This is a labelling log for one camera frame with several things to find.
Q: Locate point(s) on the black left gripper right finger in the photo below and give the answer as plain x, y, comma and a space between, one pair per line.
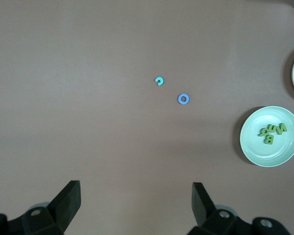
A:
203, 210

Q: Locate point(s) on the green foam letter B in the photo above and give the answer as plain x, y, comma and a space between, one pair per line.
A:
265, 141

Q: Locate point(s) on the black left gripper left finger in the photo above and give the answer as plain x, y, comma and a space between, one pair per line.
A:
63, 208

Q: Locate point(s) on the blue foam letter O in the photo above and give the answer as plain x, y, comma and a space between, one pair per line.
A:
179, 99

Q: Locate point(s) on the green round plate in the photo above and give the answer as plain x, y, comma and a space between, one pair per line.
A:
259, 154

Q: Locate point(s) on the green foam letter p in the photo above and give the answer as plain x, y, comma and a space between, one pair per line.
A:
261, 134

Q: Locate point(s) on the green letter M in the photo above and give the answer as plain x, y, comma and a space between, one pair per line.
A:
281, 129

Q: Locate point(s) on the green foam letter u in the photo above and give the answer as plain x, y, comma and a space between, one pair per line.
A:
270, 129

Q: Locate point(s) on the teal foam letter c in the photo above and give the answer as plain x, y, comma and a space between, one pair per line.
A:
159, 78

